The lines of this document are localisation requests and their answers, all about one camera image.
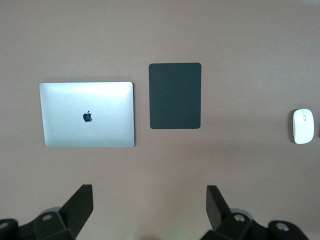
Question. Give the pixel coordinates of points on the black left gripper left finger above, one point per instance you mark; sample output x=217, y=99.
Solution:
x=80, y=207

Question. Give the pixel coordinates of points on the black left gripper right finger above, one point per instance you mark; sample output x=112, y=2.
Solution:
x=216, y=207

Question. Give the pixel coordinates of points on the white computer mouse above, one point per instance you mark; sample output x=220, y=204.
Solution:
x=303, y=130

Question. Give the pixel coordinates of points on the brown table cover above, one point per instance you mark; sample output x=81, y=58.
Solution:
x=160, y=30

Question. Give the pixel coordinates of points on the silver closed laptop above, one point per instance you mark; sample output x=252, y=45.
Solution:
x=87, y=100

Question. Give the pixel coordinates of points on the black mouse pad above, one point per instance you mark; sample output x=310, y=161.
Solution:
x=175, y=95

